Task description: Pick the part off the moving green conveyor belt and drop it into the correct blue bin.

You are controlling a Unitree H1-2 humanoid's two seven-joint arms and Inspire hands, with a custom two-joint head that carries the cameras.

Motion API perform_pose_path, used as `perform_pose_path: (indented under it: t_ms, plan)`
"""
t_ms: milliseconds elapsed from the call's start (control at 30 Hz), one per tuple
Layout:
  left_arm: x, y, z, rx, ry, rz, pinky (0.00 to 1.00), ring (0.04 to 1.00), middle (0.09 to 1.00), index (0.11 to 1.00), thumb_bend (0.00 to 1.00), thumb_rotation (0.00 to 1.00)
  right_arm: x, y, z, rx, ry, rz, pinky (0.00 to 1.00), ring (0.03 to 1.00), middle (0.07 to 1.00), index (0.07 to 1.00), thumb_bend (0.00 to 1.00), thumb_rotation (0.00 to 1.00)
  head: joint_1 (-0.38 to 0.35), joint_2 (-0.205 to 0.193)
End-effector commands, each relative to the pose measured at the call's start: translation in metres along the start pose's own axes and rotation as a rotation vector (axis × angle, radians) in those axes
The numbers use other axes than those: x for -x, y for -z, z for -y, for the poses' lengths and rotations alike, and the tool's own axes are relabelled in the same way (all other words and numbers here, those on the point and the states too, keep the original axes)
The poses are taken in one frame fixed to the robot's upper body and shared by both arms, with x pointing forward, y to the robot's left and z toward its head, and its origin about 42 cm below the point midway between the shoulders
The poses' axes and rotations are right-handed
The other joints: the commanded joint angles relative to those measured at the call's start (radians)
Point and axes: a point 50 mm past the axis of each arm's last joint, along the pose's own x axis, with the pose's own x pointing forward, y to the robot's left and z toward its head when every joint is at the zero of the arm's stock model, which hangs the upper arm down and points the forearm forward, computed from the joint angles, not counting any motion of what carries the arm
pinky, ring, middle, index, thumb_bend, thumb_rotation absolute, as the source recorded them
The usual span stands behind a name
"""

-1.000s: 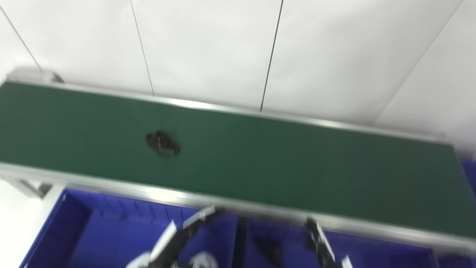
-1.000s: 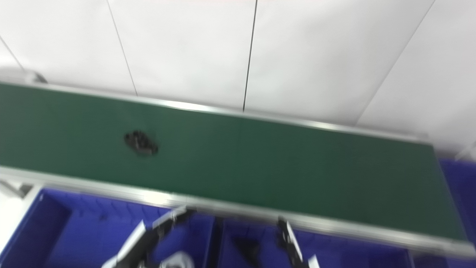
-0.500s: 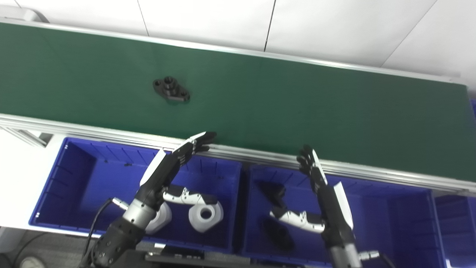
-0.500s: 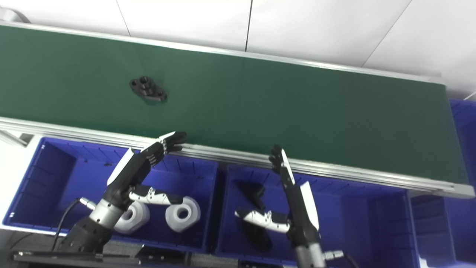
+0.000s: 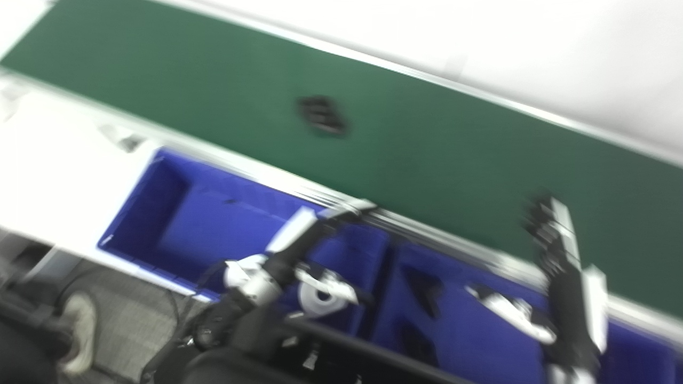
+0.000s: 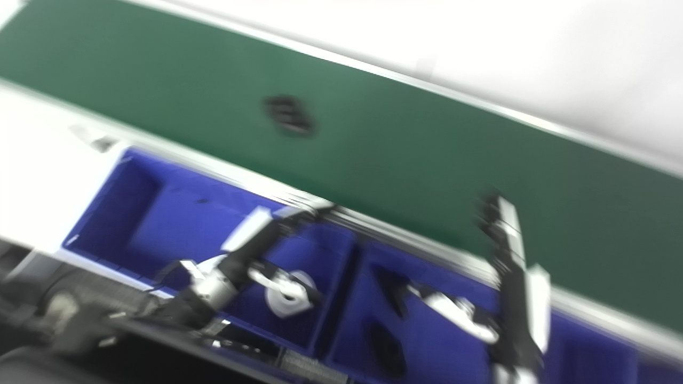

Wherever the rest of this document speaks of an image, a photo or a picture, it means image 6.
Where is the white hexagonal plastic part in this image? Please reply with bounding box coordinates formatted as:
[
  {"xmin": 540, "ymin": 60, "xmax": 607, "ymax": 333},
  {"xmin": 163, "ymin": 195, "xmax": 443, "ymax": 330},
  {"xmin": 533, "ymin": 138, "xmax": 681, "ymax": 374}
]
[{"xmin": 265, "ymin": 270, "xmax": 313, "ymax": 319}]

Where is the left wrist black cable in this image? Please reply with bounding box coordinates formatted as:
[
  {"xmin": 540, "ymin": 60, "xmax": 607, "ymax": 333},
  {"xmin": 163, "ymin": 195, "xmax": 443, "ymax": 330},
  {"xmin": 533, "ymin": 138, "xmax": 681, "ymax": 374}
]
[{"xmin": 154, "ymin": 259, "xmax": 188, "ymax": 293}]

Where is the black robot torso frame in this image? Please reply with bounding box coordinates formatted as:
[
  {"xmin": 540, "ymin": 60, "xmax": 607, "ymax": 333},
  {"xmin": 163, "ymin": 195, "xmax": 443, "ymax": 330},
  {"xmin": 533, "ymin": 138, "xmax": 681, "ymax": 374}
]
[{"xmin": 0, "ymin": 240, "xmax": 353, "ymax": 384}]

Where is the empty blue plastic bin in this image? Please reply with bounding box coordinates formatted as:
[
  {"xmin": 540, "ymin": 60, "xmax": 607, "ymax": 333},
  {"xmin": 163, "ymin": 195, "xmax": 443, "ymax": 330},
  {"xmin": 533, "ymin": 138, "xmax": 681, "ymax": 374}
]
[{"xmin": 638, "ymin": 355, "xmax": 683, "ymax": 384}]

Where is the grey metal bracket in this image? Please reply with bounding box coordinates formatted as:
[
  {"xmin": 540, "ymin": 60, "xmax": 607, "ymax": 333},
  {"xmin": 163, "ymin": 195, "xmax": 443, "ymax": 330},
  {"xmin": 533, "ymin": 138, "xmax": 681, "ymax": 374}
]
[{"xmin": 69, "ymin": 125, "xmax": 119, "ymax": 153}]

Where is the blue bin with white parts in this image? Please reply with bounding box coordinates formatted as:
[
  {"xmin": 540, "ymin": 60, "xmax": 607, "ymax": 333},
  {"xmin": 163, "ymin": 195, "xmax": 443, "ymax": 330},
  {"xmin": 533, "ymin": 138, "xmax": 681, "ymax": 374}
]
[{"xmin": 61, "ymin": 147, "xmax": 359, "ymax": 357}]

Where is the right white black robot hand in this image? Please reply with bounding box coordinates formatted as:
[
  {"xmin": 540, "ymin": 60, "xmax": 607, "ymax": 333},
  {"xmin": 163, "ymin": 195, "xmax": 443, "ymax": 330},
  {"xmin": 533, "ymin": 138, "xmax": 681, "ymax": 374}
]
[{"xmin": 408, "ymin": 191, "xmax": 553, "ymax": 370}]

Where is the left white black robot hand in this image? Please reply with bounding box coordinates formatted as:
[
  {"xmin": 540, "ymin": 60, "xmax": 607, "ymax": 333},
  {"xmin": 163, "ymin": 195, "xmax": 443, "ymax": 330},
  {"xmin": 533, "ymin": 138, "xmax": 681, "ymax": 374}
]
[{"xmin": 219, "ymin": 203, "xmax": 337, "ymax": 309}]

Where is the green conveyor belt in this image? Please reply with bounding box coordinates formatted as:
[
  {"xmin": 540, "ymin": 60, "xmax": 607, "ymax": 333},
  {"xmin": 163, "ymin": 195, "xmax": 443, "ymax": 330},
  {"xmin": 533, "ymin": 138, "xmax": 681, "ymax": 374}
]
[{"xmin": 0, "ymin": 0, "xmax": 683, "ymax": 332}]

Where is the blue bin with black parts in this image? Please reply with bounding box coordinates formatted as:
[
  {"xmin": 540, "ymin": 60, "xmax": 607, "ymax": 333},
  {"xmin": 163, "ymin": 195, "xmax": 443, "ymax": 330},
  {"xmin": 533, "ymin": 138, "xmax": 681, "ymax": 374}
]
[{"xmin": 323, "ymin": 240, "xmax": 641, "ymax": 384}]

